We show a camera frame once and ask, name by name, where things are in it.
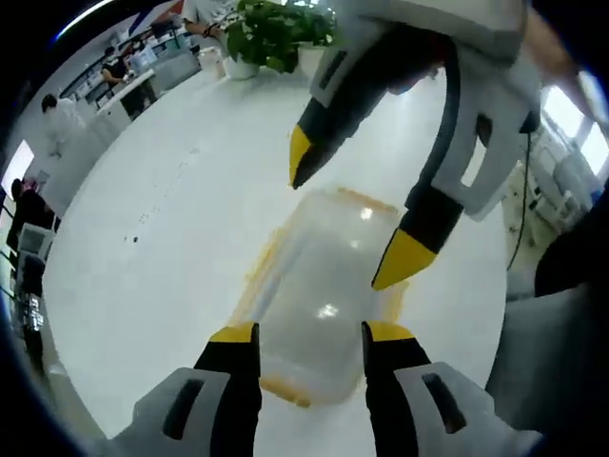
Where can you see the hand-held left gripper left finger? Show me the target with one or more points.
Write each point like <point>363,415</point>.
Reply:
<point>219,395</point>

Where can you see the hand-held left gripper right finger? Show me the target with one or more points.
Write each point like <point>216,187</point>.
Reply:
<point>414,404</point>

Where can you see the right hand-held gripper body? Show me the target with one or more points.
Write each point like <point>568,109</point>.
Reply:
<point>442,19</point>

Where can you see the clear box with plastic buckle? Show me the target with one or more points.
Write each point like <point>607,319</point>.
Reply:
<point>328,295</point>

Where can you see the green potted plant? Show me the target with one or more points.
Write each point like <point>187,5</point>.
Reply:
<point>280,28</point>

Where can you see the grey upholstered seat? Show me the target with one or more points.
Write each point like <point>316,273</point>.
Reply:
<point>552,343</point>

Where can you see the person's dark clothing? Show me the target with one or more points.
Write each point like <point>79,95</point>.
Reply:
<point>571,257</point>

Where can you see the white counter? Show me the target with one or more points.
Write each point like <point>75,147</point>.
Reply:
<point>123,95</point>

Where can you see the white office chair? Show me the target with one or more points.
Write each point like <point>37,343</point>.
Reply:
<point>37,243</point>

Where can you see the white wall screen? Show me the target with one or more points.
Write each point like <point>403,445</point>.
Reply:
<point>18,164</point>

